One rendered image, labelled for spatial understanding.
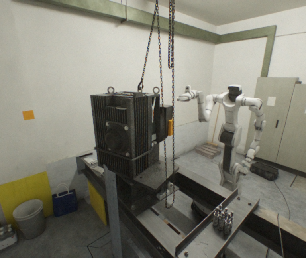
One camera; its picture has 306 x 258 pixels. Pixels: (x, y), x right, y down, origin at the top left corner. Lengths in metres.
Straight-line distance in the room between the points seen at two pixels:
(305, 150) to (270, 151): 0.54
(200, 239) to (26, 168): 2.02
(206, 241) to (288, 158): 2.89
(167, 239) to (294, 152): 3.08
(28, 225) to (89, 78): 1.87
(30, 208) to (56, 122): 1.10
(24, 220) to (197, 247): 1.82
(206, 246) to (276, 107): 2.99
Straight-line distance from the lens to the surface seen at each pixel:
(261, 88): 3.88
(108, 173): 1.40
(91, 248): 2.27
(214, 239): 1.47
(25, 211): 2.68
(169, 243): 1.40
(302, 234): 1.81
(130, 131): 1.34
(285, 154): 4.00
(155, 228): 1.47
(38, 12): 2.45
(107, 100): 1.52
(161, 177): 1.55
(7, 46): 2.29
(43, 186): 2.60
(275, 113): 3.85
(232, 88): 1.93
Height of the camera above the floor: 1.77
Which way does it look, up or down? 18 degrees down
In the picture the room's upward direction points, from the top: straight up
